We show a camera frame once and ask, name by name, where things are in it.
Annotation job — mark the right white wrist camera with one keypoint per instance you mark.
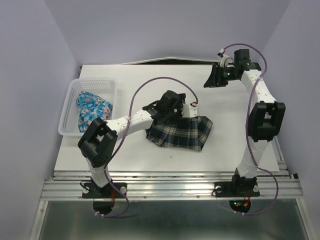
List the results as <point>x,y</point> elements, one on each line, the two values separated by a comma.
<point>226,60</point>

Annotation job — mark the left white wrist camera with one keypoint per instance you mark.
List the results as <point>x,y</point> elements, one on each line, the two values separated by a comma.
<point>189,110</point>

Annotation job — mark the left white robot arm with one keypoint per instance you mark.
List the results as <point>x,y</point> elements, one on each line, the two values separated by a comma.
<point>97,144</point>

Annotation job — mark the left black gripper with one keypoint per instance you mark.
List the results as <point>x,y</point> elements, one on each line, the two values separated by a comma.
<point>174,119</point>

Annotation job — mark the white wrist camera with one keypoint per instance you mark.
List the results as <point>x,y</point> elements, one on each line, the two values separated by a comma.
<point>226,60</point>
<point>189,110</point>

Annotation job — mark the blue floral skirt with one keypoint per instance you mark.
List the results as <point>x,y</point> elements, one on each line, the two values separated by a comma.
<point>90,107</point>

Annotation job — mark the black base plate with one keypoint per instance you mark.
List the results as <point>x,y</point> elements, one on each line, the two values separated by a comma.
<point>226,189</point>
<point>120,192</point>

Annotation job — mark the navy plaid skirt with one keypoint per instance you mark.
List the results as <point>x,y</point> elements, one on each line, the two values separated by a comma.
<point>186,133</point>

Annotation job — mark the aluminium mounting rail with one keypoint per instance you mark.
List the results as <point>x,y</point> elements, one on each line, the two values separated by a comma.
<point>167,185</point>

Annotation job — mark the white plastic basket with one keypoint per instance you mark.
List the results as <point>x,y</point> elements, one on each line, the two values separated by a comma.
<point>104,87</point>

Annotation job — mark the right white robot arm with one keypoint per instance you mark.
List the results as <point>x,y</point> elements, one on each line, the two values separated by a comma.
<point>263,122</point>

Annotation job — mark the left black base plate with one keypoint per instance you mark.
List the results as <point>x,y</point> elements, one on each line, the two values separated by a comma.
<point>120,192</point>

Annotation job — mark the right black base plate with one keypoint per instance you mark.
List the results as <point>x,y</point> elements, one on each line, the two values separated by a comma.
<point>226,189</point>

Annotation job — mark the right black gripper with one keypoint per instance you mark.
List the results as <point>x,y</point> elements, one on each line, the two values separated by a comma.
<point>214,80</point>

